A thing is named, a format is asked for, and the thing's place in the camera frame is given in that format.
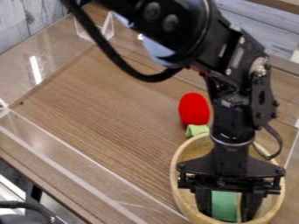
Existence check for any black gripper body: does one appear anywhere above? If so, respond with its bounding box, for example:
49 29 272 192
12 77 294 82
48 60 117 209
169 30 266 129
176 153 286 195

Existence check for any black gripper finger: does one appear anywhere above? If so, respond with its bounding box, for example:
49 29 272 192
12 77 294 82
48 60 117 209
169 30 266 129
195 187 211 216
240 192 264 222

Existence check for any brown wooden bowl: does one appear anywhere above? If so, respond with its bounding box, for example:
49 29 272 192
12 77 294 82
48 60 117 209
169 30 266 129
171 134 286 224

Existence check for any green rectangular block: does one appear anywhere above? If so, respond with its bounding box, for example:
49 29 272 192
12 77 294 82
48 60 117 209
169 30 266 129
211 191 238 222

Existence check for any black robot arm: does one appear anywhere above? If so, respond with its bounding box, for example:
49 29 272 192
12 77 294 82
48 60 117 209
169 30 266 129
60 0 286 221

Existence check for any red plush ball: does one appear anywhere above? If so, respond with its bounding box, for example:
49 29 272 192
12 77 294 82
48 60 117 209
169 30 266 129
179 93 211 125

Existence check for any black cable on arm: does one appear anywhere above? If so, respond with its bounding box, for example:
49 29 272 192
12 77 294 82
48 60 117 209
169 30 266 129
63 0 184 83

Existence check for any clear acrylic enclosure wall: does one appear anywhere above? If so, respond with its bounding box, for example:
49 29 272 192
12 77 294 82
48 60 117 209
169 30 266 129
0 8 299 224

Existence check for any black table frame bracket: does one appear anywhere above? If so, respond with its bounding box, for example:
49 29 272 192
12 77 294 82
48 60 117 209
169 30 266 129
25 183 67 224

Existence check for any black cable bottom left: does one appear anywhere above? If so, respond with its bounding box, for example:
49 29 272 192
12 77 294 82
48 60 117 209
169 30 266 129
0 200 53 224

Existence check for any clear acrylic corner bracket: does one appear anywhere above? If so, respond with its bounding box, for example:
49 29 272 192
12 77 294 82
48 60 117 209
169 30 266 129
73 12 115 44

